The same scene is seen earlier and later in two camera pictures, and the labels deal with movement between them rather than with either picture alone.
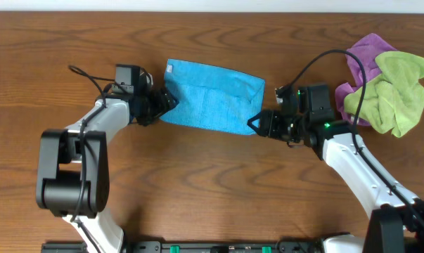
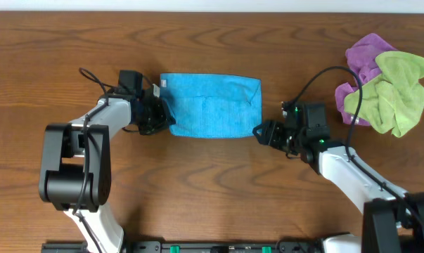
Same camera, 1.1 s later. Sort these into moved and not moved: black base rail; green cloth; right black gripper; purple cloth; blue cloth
Moved: blue cloth; right black gripper
Not moved: green cloth; black base rail; purple cloth
